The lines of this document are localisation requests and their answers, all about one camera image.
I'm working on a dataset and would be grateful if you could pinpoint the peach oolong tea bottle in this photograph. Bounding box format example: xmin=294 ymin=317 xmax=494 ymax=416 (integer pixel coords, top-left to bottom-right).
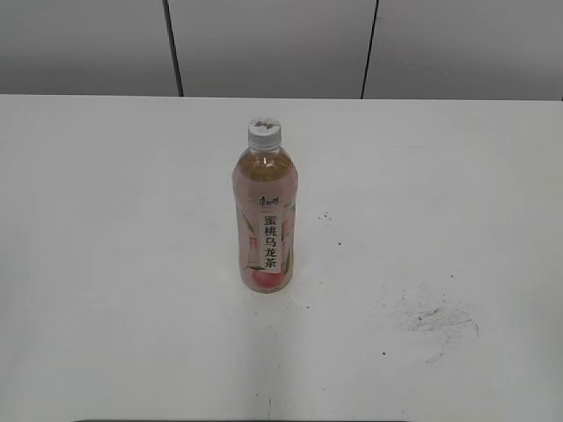
xmin=232 ymin=148 xmax=298 ymax=294

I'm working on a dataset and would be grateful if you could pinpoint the white bottle cap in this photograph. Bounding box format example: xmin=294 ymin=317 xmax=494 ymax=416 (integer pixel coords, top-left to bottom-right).
xmin=247 ymin=118 xmax=282 ymax=151

